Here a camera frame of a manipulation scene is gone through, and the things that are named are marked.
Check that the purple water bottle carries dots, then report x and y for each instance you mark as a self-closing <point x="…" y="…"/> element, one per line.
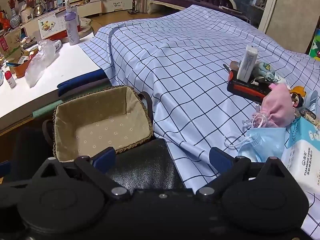
<point x="72" y="27"/>

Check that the woven basket with fabric liner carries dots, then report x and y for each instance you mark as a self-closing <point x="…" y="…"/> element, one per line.
<point x="100" y="132"/>

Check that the clear bag of patterned items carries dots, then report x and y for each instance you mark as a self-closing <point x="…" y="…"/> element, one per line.
<point x="311" y="116"/>

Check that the blue white checkered cloth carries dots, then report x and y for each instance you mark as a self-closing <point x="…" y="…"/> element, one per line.
<point x="187" y="67"/>

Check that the black and red box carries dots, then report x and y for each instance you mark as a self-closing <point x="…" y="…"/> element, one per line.
<point x="247" y="88"/>

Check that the small white bottle red cap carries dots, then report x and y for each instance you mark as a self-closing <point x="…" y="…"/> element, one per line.
<point x="10" y="80"/>

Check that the white tissue pack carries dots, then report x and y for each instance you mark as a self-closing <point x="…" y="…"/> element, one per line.
<point x="246" y="65"/>

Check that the metal bowl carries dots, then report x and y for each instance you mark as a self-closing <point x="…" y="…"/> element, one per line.
<point x="38" y="10"/>

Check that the blue face mask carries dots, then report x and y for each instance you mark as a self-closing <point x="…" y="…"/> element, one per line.
<point x="265" y="142"/>

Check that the blue and white vase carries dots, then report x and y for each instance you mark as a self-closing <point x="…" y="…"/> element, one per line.
<point x="15" y="20"/>

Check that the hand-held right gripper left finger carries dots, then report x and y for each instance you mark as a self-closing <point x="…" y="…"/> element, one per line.
<point x="105" y="159"/>

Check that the colourful picture book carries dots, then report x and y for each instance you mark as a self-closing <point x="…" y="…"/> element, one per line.
<point x="315" y="46"/>

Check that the brown cardboard box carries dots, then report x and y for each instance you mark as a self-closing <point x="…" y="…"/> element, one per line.
<point x="11" y="43"/>

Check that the orange leather tray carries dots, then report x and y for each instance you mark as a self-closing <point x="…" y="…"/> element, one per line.
<point x="21" y="70"/>

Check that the clear plastic bag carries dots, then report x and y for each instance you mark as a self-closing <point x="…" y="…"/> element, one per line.
<point x="37" y="65"/>

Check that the navy foam mat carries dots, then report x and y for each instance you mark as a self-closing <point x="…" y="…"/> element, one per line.
<point x="82" y="80"/>

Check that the green foam mat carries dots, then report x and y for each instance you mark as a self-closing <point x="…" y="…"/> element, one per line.
<point x="43" y="112"/>

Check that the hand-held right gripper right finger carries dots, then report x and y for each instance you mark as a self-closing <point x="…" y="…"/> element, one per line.
<point x="221" y="159"/>

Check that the white mug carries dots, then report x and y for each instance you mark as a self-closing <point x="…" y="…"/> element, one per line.
<point x="57" y="45"/>

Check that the white cleansing towel pack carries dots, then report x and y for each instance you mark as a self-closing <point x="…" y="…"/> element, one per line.
<point x="302" y="155"/>

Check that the desk calendar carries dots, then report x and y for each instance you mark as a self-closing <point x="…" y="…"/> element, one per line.
<point x="50" y="27"/>

